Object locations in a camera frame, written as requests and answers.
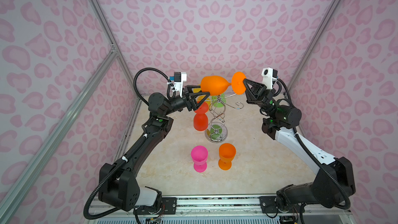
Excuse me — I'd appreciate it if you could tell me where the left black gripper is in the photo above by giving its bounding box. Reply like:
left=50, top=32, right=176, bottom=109
left=164, top=86, right=209, bottom=119

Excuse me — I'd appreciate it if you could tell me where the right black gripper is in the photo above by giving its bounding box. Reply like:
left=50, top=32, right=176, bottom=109
left=244, top=84, right=283, bottom=121

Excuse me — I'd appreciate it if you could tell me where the orange wine glass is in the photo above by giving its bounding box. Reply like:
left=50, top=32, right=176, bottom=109
left=218, top=143, right=236, bottom=171
left=200, top=72, right=246, bottom=96

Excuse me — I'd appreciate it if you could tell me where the pink wine glass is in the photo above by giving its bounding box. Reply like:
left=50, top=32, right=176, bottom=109
left=191, top=146, right=208, bottom=173

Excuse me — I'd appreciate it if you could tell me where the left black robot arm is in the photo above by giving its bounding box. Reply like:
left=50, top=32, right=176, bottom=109
left=96, top=86, right=210, bottom=214

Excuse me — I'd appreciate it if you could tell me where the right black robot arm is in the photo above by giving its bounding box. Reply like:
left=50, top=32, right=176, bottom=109
left=243, top=79, right=356, bottom=212

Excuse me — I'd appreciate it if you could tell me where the yellow wine glass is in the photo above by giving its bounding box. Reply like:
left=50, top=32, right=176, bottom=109
left=195, top=91, right=210, bottom=103

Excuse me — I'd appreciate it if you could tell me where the green wine glass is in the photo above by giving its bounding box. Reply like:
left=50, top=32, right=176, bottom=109
left=211, top=93, right=226, bottom=108

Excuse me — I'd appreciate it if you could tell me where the red wine glass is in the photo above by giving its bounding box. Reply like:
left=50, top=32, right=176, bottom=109
left=193, top=103, right=209, bottom=131

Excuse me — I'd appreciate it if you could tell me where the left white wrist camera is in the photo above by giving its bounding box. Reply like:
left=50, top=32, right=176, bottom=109
left=167, top=72, right=187, bottom=97

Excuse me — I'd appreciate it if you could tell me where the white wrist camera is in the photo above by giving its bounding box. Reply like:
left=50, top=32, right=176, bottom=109
left=261, top=67, right=278, bottom=90
left=167, top=72, right=187, bottom=97

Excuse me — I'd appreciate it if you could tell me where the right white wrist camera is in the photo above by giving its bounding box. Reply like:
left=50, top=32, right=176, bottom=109
left=261, top=67, right=278, bottom=90

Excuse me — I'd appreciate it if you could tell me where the chrome wire glass rack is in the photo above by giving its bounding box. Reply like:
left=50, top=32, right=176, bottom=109
left=205, top=94, right=244, bottom=144

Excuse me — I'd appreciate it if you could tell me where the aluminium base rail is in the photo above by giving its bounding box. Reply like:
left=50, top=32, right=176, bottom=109
left=92, top=195, right=356, bottom=224

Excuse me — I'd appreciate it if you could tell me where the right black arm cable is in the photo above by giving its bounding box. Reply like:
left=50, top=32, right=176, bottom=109
left=275, top=78, right=352, bottom=211

